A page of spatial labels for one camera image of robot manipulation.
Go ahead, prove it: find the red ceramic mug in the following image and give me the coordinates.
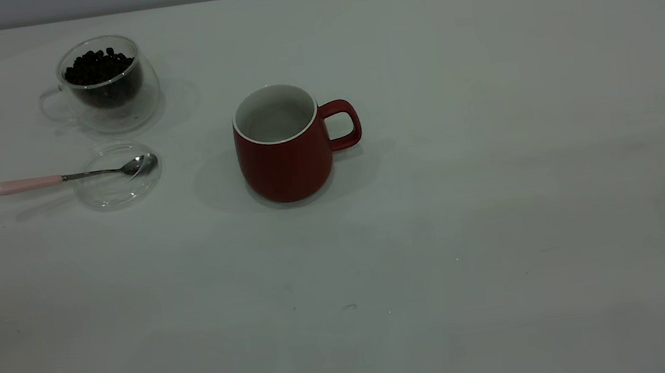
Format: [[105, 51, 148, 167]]
[[228, 75, 370, 209]]

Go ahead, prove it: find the pink handled metal spoon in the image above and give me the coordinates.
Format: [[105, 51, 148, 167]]
[[0, 152, 160, 197]]

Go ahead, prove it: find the dark coffee beans pile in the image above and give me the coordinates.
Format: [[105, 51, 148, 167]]
[[61, 44, 147, 113]]

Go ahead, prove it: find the small clear glass dish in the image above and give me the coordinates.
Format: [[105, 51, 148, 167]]
[[71, 136, 167, 214]]

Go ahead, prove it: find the clear glass cup with handle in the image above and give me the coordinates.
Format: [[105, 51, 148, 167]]
[[32, 30, 166, 142]]

